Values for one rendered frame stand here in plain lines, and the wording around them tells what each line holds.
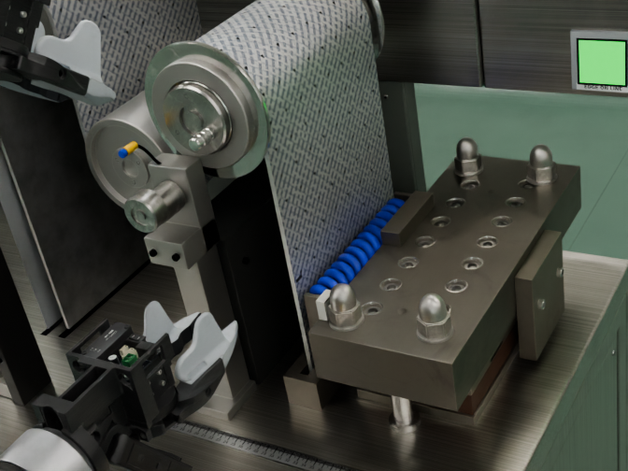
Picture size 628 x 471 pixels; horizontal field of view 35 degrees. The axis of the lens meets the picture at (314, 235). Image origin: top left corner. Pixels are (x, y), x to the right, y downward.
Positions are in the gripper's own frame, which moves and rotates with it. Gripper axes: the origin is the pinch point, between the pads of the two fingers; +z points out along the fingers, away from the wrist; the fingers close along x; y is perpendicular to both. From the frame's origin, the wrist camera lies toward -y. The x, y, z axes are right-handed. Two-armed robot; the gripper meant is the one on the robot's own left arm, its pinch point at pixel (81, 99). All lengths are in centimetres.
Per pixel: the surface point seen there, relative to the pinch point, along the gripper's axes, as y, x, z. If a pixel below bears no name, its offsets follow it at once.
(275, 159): 0.6, -4.5, 23.3
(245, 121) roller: 3.1, -3.7, 18.0
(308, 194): -1.6, -4.5, 31.1
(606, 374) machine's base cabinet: -14, -30, 68
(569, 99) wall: 78, 52, 300
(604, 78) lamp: 18, -28, 49
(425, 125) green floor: 59, 98, 279
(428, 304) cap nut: -10.6, -20.8, 29.6
